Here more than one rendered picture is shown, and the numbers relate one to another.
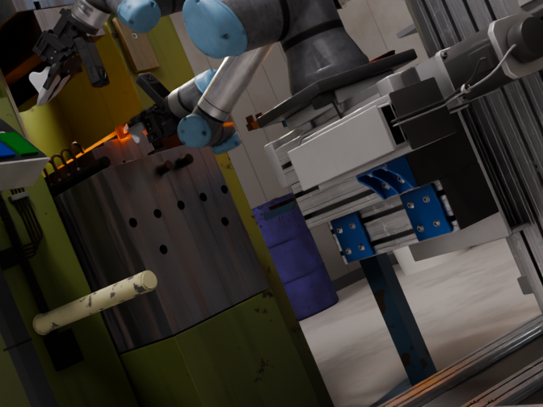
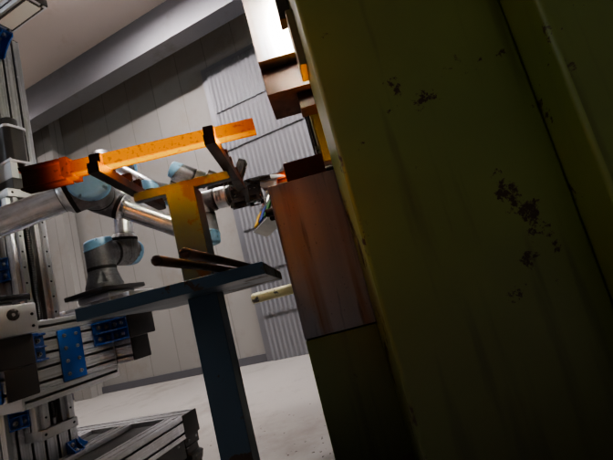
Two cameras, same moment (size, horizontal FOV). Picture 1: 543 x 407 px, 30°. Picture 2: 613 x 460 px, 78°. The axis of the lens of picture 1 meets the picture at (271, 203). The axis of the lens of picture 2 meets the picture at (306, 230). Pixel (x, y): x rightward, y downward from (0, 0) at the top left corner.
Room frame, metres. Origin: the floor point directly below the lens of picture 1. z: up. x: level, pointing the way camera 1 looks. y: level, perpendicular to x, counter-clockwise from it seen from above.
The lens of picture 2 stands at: (3.63, -0.53, 0.60)
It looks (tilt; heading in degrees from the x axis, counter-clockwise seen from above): 9 degrees up; 140
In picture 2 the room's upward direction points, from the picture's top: 15 degrees counter-clockwise
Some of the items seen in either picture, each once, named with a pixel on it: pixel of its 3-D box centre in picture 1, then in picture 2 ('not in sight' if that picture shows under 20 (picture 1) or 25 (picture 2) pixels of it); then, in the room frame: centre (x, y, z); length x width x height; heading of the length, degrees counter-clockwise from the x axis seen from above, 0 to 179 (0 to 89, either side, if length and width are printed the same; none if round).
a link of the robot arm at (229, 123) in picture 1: (217, 129); (207, 230); (2.41, 0.05, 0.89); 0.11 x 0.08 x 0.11; 161
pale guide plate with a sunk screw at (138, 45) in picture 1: (136, 43); (297, 46); (2.94, 0.18, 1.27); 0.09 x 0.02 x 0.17; 138
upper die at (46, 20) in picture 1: (29, 54); (324, 81); (2.76, 0.46, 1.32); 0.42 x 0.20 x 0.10; 48
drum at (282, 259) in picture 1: (280, 260); not in sight; (6.45, 0.09, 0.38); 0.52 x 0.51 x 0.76; 30
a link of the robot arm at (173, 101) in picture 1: (184, 102); (223, 196); (2.48, 0.10, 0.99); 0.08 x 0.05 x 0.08; 138
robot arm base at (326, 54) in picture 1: (322, 58); (103, 278); (1.80, -0.18, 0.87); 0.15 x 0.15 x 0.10
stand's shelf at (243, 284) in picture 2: (342, 184); (204, 290); (2.87, -0.21, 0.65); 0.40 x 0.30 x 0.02; 142
